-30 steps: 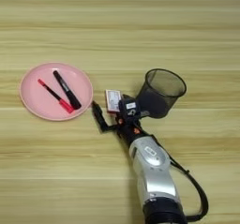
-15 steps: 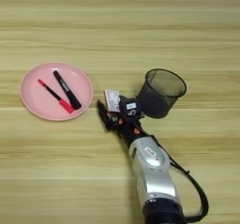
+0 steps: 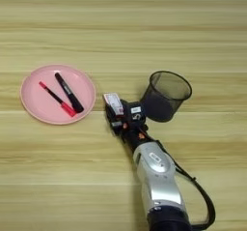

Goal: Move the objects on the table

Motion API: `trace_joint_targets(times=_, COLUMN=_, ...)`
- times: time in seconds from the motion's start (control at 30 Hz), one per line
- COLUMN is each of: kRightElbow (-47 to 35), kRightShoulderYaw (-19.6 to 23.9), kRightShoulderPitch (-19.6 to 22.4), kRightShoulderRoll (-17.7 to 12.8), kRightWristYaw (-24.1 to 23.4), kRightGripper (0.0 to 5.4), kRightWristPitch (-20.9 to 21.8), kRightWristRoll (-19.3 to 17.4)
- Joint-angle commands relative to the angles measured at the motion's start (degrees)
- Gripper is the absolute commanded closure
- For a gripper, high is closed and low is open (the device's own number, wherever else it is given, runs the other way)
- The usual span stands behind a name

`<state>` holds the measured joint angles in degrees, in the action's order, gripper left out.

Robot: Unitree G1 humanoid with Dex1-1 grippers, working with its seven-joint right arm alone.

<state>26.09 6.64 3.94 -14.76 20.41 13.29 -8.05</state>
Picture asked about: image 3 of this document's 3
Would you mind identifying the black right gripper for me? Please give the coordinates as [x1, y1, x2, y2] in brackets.
[104, 99, 157, 153]

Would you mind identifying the small red white box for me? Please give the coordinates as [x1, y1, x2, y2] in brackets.
[102, 92, 125, 117]

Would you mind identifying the black mesh pen cup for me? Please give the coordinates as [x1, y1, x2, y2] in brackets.
[139, 70, 193, 123]

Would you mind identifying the pink round plate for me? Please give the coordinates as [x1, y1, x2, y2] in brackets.
[19, 64, 97, 126]

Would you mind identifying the black box with white label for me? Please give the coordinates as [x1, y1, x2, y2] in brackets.
[128, 101, 149, 124]

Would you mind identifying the black marker pen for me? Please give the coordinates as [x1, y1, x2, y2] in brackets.
[54, 72, 85, 114]

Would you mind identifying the red pen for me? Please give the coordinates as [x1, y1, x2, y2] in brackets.
[38, 80, 78, 118]

